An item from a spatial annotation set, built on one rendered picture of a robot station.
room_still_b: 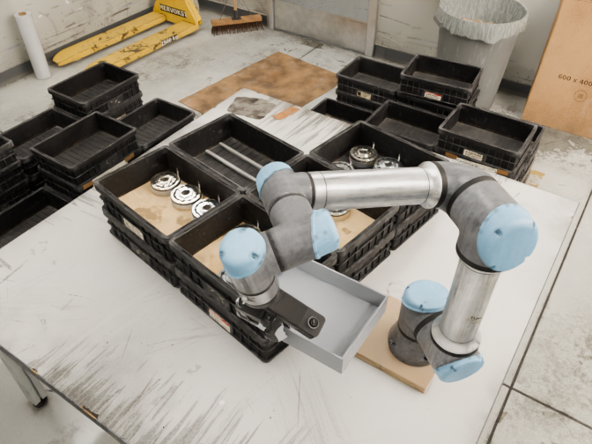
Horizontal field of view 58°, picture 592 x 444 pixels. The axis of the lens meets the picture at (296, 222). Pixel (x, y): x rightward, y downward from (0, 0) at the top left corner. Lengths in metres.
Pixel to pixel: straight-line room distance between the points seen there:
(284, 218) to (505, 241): 0.40
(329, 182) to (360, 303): 0.37
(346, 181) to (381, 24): 3.71
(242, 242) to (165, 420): 0.76
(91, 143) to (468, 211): 2.18
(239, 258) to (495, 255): 0.48
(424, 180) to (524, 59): 3.31
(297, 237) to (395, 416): 0.76
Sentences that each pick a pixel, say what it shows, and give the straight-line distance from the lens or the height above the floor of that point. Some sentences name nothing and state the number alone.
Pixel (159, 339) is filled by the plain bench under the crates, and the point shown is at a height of 0.70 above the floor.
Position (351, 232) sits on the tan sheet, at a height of 0.83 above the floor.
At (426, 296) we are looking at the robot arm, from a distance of 1.41.
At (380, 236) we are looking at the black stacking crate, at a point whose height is 0.84.
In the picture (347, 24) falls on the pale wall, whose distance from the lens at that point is 4.78.
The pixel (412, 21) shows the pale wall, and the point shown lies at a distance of 4.54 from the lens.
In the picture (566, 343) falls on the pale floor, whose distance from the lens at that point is 2.73.
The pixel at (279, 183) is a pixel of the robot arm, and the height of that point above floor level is 1.42.
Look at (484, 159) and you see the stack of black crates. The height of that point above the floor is 0.51.
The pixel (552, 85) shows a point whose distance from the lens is 4.09.
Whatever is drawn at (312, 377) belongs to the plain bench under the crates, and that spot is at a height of 0.70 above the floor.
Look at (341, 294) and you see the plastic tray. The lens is 1.27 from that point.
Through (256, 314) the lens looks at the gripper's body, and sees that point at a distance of 1.03.
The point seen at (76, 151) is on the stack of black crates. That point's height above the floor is 0.49.
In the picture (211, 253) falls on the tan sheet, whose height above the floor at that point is 0.83.
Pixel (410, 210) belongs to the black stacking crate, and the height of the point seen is 0.84.
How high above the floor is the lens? 2.01
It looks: 42 degrees down
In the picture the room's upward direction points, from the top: straight up
